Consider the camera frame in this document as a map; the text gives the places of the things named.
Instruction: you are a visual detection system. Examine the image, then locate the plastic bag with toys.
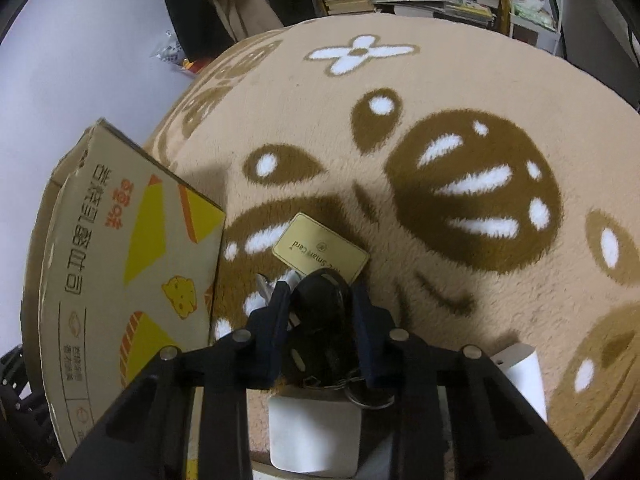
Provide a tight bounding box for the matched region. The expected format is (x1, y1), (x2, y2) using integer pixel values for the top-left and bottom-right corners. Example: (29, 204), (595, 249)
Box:
(150, 30), (198, 76)

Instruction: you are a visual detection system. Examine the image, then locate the gold smart card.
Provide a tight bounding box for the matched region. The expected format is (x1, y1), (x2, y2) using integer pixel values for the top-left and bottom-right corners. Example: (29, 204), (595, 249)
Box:
(272, 212), (370, 284)

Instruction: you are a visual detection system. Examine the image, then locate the keychain bunch with charms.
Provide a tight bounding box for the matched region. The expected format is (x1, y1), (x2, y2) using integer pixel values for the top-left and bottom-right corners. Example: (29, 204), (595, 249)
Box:
(254, 266), (396, 411)

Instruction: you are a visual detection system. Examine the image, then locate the large white box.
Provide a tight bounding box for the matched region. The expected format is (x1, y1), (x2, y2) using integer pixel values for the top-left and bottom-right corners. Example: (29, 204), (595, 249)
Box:
(491, 342), (548, 422)

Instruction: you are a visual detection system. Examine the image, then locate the black hanging coat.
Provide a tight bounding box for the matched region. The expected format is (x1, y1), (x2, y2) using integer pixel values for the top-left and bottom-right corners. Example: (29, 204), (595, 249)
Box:
(165, 0), (233, 61)

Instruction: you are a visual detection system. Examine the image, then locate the small white square box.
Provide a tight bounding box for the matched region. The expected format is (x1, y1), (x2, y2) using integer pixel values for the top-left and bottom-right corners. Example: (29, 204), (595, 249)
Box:
(268, 389), (362, 478)

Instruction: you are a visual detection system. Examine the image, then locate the beige patterned rug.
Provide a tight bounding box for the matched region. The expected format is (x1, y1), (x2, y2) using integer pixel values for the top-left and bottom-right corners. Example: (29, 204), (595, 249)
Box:
(145, 14), (639, 478)

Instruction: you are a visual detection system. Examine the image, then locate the white utility cart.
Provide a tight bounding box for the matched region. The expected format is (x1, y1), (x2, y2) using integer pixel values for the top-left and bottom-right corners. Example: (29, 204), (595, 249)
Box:
(509, 0), (564, 55)

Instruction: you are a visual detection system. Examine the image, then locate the cardboard box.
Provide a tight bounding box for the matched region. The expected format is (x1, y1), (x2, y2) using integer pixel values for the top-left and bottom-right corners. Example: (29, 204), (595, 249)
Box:
(21, 120), (224, 456)

